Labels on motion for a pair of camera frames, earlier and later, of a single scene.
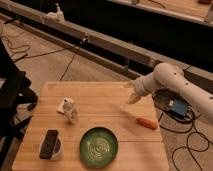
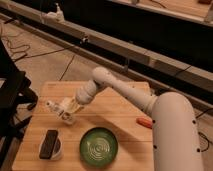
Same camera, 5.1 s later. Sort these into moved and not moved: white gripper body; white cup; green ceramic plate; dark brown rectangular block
Moved: white gripper body
Not moved: white cup; dark brown rectangular block; green ceramic plate
